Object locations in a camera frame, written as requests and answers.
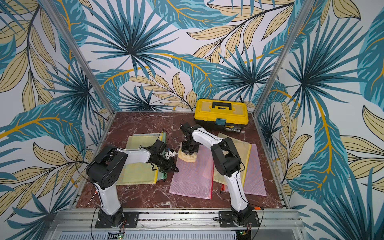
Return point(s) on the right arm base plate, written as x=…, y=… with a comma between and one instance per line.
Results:
x=229, y=219

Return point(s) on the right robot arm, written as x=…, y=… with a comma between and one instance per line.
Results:
x=227, y=162

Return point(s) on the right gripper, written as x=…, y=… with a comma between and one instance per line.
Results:
x=190, y=145

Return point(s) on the yellow-green mesh document bag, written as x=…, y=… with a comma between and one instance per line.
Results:
x=140, y=173

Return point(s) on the cream wiping cloth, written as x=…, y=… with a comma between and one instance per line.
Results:
x=189, y=158

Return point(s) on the orange handled screwdriver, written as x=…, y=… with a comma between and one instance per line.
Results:
x=92, y=197

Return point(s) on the pink red-zip mesh bag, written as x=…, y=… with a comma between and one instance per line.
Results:
x=194, y=179

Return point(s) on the yellow mesh document bag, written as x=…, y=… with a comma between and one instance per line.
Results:
x=244, y=150

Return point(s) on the yellow black toolbox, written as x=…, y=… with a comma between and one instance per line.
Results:
x=221, y=115

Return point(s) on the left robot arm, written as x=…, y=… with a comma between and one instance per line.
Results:
x=104, y=170

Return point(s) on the pink mesh document bag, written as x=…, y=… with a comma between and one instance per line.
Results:
x=254, y=183

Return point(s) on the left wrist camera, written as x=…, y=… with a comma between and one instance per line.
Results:
x=170, y=154

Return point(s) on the aluminium front rail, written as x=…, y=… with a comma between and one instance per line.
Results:
x=179, y=224

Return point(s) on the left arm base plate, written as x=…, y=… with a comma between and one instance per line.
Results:
x=119, y=220

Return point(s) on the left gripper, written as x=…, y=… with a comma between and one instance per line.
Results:
x=169, y=166

